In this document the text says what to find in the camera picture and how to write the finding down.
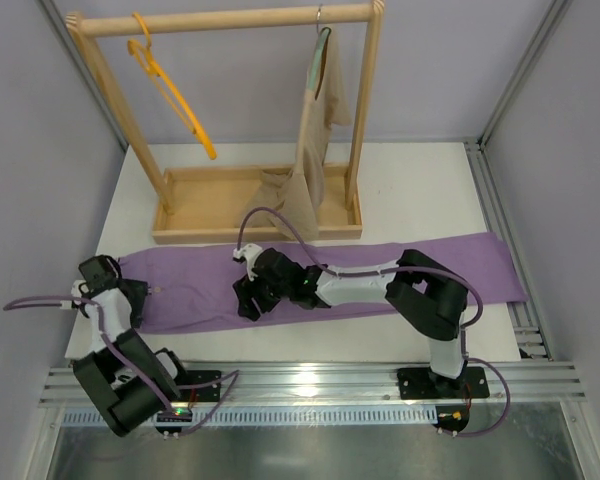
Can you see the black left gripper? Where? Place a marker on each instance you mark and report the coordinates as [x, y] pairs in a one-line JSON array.
[[137, 298]]

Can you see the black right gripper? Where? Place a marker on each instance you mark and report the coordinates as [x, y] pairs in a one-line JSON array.
[[259, 290]]

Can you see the left aluminium frame post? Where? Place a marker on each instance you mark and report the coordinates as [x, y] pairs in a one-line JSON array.
[[55, 21]]

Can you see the wooden clothes rack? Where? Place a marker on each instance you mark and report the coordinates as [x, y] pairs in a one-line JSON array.
[[200, 204]]

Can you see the aluminium mounting rail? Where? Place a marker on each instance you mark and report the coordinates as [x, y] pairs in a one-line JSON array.
[[287, 383]]

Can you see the beige trousers on hanger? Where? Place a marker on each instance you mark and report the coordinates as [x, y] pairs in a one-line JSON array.
[[298, 194]]

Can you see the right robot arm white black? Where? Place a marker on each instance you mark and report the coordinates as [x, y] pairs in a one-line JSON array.
[[431, 298]]

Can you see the purple trousers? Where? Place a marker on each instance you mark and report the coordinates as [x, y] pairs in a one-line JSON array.
[[192, 287]]

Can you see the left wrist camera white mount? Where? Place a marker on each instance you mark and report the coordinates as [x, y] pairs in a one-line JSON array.
[[77, 292]]

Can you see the orange plastic hanger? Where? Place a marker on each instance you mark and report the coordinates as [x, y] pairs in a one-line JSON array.
[[142, 53]]

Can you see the aluminium frame post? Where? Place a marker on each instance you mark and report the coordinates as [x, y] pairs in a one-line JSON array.
[[539, 41], [55, 21]]

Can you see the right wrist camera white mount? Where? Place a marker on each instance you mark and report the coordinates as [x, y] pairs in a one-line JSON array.
[[248, 254]]

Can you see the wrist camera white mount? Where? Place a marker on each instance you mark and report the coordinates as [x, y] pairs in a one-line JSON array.
[[77, 292], [248, 254]]

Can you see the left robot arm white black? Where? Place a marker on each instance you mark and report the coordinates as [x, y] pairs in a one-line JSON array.
[[126, 381]]

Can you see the green hanger with metal hook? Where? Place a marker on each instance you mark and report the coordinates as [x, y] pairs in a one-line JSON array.
[[315, 70]]

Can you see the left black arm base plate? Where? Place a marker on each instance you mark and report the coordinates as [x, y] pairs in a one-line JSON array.
[[206, 386]]

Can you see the right aluminium frame post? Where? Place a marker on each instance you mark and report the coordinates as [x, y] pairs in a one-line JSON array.
[[539, 41]]

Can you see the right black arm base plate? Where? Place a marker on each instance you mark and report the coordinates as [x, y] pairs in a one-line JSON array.
[[420, 383]]

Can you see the slotted grey cable duct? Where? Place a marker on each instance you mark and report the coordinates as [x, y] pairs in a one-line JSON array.
[[276, 416]]

